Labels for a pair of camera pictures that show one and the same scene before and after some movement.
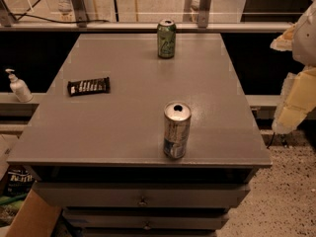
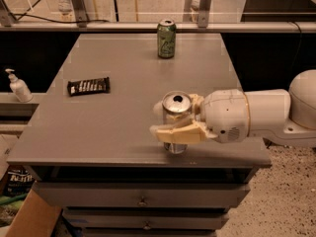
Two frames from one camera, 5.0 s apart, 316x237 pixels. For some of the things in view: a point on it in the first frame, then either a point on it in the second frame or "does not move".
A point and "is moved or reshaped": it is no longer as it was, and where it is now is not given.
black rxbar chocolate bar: x=89 y=86 does not move
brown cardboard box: x=36 y=217 does not move
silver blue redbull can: x=177 y=118 is moved or reshaped
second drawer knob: x=147 y=227 does not move
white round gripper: x=306 y=39 → x=224 y=115
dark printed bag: x=19 y=182 does not move
